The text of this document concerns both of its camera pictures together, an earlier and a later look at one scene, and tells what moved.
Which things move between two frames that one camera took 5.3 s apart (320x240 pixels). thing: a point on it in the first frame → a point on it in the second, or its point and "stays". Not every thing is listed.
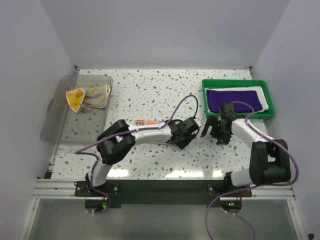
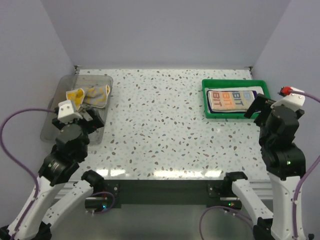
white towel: (260, 91) stays
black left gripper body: (187, 136) → (88, 127)
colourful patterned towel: (144, 122) → (231, 100)
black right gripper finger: (224, 139) → (270, 102)
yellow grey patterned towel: (95, 96) stays
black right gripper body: (218, 130) → (263, 138)
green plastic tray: (218, 83) stays
